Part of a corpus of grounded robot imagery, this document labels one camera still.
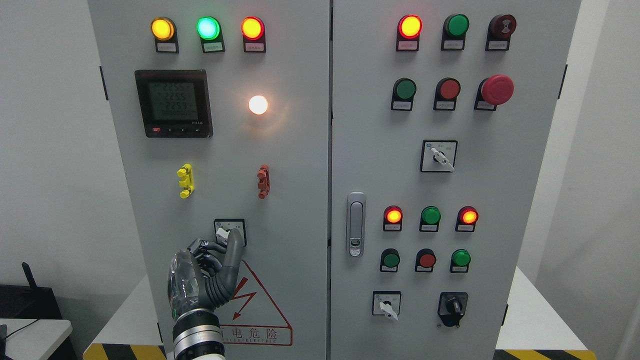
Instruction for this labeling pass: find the red push button upper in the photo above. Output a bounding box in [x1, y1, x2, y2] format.
[433, 77, 461, 111]

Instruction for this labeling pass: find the red terminal connector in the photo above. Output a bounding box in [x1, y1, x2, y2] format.
[256, 164, 271, 199]

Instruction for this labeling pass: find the black rotary knob switch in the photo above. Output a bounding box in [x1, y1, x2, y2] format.
[438, 291, 469, 328]

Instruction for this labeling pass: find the green push button lower right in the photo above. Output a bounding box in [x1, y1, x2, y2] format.
[449, 249, 472, 274]

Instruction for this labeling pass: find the green indicator top right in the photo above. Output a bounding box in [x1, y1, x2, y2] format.
[440, 13, 470, 51]

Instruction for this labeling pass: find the red lit indicator light left door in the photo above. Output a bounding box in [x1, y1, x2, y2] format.
[241, 16, 266, 53]

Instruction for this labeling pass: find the green push button upper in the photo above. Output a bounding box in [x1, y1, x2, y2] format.
[390, 77, 418, 112]

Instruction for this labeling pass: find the dark red buzzer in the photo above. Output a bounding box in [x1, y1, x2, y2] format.
[485, 14, 517, 51]

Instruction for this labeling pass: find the yellow terminal connector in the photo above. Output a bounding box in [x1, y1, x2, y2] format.
[176, 162, 195, 199]

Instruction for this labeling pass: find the black digital power meter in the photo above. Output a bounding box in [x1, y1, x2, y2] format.
[134, 69, 214, 138]

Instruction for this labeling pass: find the red emergency stop button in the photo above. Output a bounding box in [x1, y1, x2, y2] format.
[474, 74, 515, 112]

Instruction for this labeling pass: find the black device with antenna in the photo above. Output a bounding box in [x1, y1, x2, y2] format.
[0, 262, 63, 320]

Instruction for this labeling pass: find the white rotary selector lower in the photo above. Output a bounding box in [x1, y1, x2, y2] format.
[371, 291, 402, 321]

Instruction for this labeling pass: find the white rotary light switch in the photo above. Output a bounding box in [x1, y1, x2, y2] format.
[213, 218, 247, 247]

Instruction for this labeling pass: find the white round lamp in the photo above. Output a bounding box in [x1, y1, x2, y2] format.
[247, 95, 269, 116]

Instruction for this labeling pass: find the red push button lower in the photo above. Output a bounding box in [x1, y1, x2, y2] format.
[414, 248, 437, 273]

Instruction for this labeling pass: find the red electric danger sticker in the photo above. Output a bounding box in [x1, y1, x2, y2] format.
[215, 260, 294, 347]

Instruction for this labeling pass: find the red lit indicator right door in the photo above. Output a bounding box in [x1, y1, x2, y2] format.
[395, 14, 423, 52]

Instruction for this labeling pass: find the white platform with hazard stripes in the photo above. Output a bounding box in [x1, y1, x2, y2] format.
[82, 269, 596, 360]

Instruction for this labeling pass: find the silver door latch handle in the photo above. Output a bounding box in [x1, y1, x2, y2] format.
[346, 192, 367, 257]

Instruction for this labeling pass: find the red push button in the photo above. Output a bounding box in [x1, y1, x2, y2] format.
[433, 77, 461, 111]
[414, 248, 437, 273]

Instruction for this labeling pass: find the red lit indicator middle right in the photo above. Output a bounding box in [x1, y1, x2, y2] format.
[455, 206, 479, 233]

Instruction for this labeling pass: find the red lit indicator middle left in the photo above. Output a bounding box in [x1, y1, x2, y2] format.
[382, 205, 403, 231]

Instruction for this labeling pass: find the green indicator middle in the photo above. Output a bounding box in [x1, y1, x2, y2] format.
[419, 206, 442, 233]

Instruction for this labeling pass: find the green push button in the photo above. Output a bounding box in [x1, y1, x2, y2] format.
[449, 249, 472, 274]
[379, 248, 401, 272]
[390, 77, 418, 112]

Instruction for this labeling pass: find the white side table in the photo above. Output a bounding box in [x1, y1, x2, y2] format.
[0, 318, 73, 360]

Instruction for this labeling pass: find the grey robotic humanoid hand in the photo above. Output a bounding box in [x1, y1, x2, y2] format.
[167, 228, 245, 321]

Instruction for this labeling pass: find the green lit indicator light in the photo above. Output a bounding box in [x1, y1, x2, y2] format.
[196, 16, 226, 54]

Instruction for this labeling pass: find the grey electrical cabinet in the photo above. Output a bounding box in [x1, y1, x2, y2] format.
[87, 0, 581, 360]

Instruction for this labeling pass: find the green push button lower left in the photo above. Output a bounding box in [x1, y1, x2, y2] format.
[379, 248, 401, 272]

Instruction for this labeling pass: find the white rotary selector upper right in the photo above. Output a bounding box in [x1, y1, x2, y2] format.
[419, 139, 458, 173]

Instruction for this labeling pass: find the white rotary selector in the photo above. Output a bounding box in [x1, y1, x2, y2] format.
[371, 291, 402, 321]
[419, 139, 458, 173]

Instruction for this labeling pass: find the yellow indicator light top left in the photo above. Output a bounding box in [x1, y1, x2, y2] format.
[150, 16, 179, 54]

